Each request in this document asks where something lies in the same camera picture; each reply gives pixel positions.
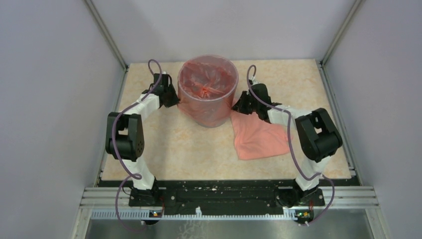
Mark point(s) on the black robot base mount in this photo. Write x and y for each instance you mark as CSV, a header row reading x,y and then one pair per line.
x,y
226,197

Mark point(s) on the flat pink trash bag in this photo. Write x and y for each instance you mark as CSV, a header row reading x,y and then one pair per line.
x,y
257,139

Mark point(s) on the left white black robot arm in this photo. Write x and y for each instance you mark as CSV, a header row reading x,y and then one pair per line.
x,y
125,135

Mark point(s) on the grey plastic trash bin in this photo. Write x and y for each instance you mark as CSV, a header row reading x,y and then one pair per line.
x,y
210,123

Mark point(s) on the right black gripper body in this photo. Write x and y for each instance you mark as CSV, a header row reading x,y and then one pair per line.
x,y
257,106

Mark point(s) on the white toothed cable rail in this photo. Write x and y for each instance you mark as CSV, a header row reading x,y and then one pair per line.
x,y
156,215

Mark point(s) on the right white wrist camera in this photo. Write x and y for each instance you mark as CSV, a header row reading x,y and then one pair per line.
x,y
253,81

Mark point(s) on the translucent red trash bag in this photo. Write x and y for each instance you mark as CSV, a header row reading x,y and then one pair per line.
x,y
206,87

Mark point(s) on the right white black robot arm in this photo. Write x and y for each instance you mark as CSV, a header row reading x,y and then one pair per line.
x,y
318,136

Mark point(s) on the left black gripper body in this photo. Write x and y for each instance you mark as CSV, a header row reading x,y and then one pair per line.
x,y
171,98

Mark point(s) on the aluminium frame rail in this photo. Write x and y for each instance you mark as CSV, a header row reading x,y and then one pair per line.
x,y
345,197

